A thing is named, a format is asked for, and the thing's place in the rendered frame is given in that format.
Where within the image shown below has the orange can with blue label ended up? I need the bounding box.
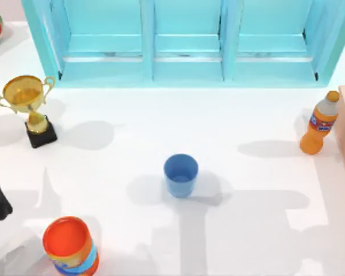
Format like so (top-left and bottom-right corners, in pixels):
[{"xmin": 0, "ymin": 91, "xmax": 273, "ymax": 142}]
[{"xmin": 43, "ymin": 216, "xmax": 100, "ymax": 276}]

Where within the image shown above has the gold trophy with black base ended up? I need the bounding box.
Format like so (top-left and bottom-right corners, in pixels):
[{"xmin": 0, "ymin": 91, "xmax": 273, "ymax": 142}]
[{"xmin": 0, "ymin": 75, "xmax": 59, "ymax": 149}]

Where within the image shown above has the orange bottle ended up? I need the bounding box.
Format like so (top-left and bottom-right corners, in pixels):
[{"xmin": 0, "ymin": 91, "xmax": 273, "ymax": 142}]
[{"xmin": 300, "ymin": 90, "xmax": 340, "ymax": 156}]

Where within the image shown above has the light blue rack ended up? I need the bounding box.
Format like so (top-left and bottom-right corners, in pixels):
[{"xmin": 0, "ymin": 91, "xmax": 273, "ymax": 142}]
[{"xmin": 20, "ymin": 0, "xmax": 345, "ymax": 89}]

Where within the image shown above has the blue cup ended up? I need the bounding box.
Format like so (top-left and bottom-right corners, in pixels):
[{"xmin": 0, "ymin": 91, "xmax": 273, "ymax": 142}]
[{"xmin": 163, "ymin": 154, "xmax": 199, "ymax": 199}]

